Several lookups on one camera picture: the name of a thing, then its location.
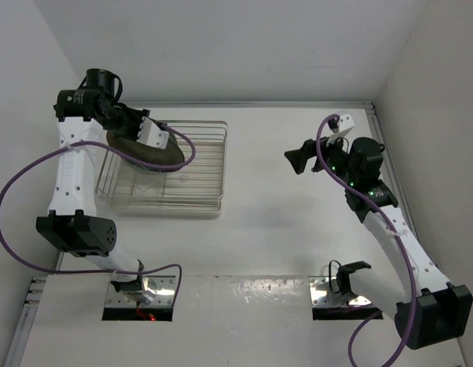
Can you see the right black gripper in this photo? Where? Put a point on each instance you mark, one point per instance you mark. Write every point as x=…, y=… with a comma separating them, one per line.
x=299, y=157

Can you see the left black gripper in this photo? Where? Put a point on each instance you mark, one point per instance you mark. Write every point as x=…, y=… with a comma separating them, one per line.
x=138, y=115

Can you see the brown speckled plate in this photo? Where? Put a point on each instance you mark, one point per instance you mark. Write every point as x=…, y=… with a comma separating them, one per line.
x=171, y=155

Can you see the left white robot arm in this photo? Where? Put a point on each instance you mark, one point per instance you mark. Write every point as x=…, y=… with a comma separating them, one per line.
x=72, y=224

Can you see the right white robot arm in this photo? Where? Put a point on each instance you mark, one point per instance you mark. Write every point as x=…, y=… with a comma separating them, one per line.
x=426, y=307

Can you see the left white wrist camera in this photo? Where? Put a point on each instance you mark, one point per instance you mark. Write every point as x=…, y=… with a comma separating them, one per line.
x=152, y=135

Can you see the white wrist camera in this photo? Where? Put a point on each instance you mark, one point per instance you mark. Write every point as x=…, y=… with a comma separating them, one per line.
x=152, y=135
x=340, y=123

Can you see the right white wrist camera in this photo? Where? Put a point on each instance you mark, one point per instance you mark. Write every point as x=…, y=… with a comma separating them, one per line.
x=340, y=123

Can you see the wire dish rack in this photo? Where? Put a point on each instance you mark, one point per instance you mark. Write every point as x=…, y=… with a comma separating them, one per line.
x=196, y=189

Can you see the aluminium frame rail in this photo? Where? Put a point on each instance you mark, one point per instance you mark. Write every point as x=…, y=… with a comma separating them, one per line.
x=388, y=170

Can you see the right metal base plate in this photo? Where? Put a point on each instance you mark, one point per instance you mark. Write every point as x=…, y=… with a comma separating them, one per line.
x=324, y=294

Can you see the metal base plate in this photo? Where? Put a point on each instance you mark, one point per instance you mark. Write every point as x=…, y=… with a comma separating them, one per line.
x=324, y=294
x=160, y=292

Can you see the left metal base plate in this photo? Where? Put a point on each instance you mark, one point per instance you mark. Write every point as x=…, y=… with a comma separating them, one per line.
x=160, y=292

